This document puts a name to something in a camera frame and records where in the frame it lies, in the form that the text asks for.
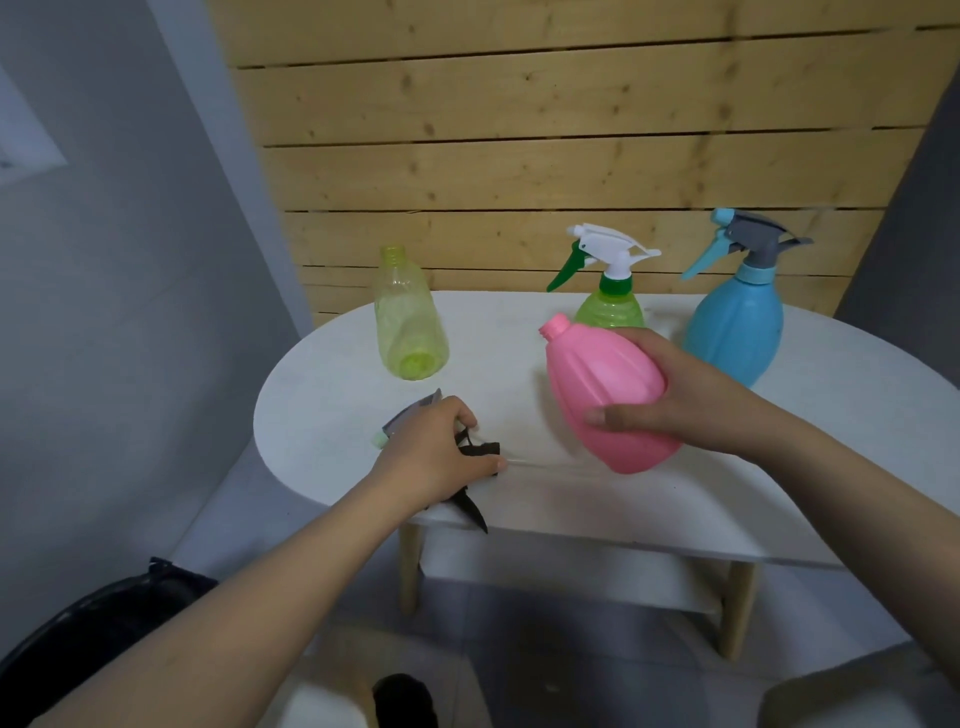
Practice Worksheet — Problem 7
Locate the person's left hand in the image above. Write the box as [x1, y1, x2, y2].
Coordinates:
[368, 395, 508, 519]

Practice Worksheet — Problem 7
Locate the person's right hand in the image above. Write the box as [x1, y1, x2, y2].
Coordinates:
[584, 327, 796, 459]

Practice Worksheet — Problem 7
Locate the grey pale green spray head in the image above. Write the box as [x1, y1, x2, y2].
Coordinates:
[372, 388, 444, 451]

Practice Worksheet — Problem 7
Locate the black spray head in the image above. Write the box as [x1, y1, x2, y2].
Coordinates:
[427, 423, 502, 535]

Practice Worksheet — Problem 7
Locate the blue plastic bottle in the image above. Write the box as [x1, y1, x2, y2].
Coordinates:
[680, 275, 786, 389]

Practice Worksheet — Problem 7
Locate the pink plastic bottle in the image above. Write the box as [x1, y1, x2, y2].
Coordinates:
[539, 312, 684, 476]

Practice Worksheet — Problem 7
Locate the pale yellow-green clear bottle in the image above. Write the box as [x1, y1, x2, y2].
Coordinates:
[373, 244, 451, 382]

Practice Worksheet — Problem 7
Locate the green ribbed plastic bottle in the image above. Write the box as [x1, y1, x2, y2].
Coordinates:
[573, 290, 648, 331]

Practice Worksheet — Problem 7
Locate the grey blue spray head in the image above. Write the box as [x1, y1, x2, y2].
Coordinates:
[680, 207, 815, 285]

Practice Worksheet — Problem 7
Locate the white green spray head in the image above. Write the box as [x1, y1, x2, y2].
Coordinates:
[545, 222, 663, 298]

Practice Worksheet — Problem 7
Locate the person's right forearm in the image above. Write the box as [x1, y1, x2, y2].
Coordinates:
[749, 419, 960, 691]

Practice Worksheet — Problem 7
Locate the person's left forearm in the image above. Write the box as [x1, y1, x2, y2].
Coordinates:
[29, 472, 421, 728]

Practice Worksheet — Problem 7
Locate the person's right leg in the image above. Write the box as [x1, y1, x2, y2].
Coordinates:
[757, 644, 960, 728]

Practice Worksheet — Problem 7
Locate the wooden table leg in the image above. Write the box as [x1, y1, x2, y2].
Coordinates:
[397, 523, 425, 616]
[718, 558, 759, 663]

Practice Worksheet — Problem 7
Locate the black shoe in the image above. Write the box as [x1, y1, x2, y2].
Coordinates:
[372, 673, 440, 728]

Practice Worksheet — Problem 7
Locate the wooden slat panel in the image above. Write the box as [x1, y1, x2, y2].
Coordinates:
[206, 0, 960, 328]

